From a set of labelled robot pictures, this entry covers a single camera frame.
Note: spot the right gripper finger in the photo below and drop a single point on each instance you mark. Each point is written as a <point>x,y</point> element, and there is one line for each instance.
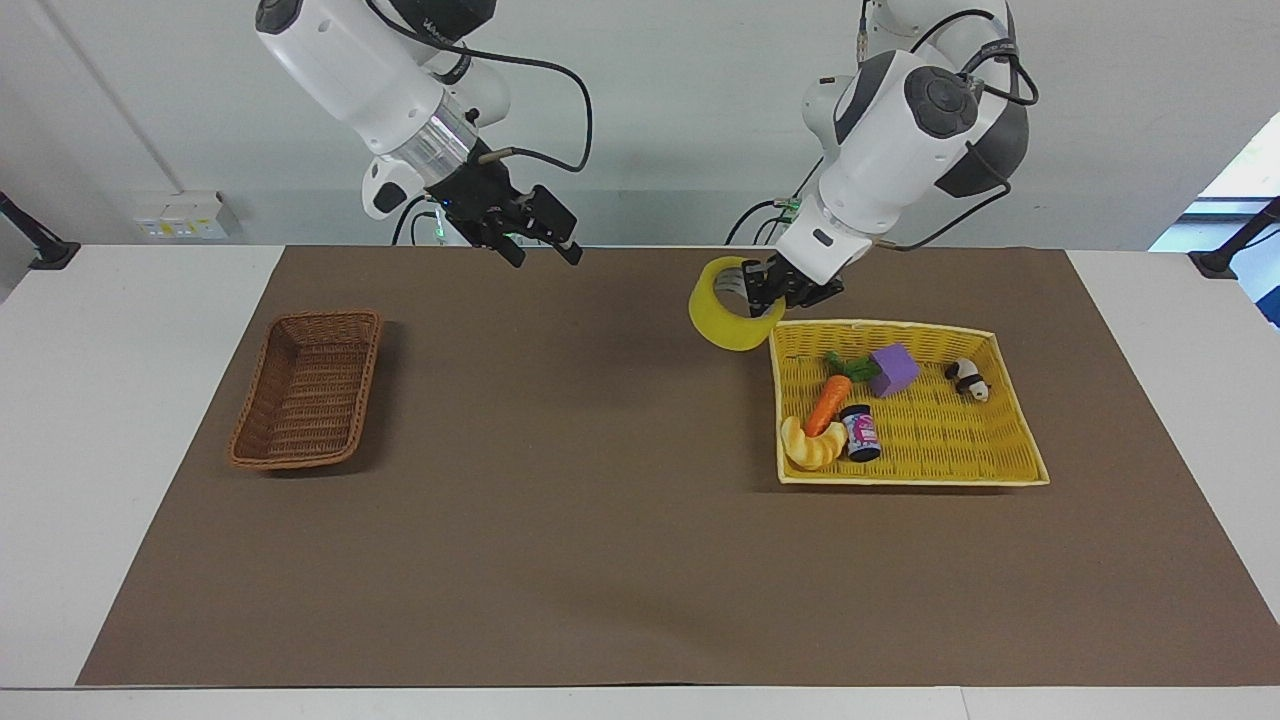
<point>556,225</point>
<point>508,248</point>

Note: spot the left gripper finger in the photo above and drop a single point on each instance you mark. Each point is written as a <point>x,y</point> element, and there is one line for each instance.
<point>760,290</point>
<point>818,293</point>

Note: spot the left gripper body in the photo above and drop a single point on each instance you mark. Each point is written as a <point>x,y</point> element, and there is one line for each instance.
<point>784,272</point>

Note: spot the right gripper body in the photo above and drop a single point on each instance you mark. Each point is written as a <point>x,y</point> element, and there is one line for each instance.
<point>478,193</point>

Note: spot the yellow tape roll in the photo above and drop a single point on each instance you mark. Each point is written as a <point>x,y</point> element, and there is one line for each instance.
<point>722,328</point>

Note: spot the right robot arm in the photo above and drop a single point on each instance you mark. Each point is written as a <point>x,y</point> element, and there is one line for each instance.
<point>350,75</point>

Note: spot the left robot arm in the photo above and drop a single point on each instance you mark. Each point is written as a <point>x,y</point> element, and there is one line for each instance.
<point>890,150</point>

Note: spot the yellow woven basket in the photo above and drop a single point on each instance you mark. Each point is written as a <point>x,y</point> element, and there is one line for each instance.
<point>940,440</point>

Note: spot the brown wicker basket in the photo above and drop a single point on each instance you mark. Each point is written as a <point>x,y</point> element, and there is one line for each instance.
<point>305,395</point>

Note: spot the orange toy carrot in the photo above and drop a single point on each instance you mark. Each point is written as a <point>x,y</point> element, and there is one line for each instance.
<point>828,400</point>

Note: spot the purple cube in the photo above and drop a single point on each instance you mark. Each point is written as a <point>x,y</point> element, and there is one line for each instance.
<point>893,370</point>

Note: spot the small pink can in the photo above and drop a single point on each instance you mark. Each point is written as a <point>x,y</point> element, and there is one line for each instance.
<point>861,434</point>

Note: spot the toy croissant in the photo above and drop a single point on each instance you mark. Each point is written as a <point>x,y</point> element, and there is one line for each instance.
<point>810,447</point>

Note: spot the small panda toy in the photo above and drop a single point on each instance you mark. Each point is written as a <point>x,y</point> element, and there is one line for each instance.
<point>968,379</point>

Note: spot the black stand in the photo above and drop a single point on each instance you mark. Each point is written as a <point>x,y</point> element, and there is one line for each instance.
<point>45,250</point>
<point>1222,258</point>

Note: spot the white wall socket box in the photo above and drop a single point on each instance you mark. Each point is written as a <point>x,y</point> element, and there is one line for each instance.
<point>185,218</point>

